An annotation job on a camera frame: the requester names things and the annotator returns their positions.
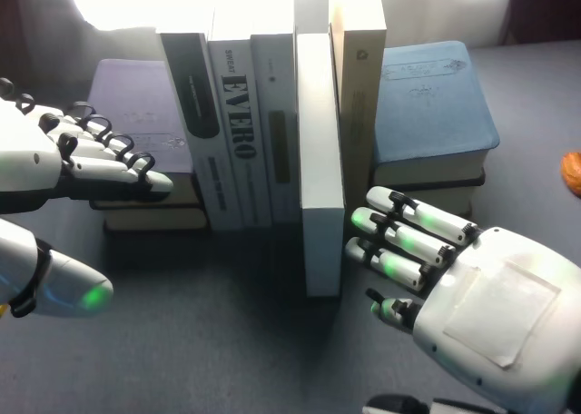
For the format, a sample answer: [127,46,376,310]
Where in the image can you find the white book gold label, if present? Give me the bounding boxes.
[250,33,301,227]

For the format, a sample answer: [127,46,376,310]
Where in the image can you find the beige paperback book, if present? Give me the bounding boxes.
[329,0,388,215]

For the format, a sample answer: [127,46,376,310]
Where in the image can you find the blue hardcover book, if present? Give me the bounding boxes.
[369,40,501,191]

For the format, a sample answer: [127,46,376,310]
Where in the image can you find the black book with cream pages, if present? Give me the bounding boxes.
[368,168,487,219]
[103,204,211,232]

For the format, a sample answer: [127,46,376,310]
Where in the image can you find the black book CENTURY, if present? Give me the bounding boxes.
[293,0,347,301]

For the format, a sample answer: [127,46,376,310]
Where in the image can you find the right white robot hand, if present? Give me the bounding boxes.
[344,185,581,414]

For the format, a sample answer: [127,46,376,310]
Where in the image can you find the purple hardcover book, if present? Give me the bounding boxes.
[85,59,203,207]

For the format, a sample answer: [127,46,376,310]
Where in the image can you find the orange-brown round object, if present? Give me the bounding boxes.
[560,150,581,192]

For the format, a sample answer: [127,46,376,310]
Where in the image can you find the white book SWEAT EVERO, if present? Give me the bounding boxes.
[207,36,273,230]

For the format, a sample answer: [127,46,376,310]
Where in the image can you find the grey table cloth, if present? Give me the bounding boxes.
[0,41,581,414]

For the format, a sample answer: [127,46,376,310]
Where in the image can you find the dark curtain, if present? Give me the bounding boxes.
[0,0,155,93]
[507,0,581,47]

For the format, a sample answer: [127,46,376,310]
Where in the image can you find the white book dark green spine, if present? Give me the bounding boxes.
[156,32,241,232]

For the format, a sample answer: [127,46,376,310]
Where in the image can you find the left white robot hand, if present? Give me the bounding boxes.
[0,77,174,320]

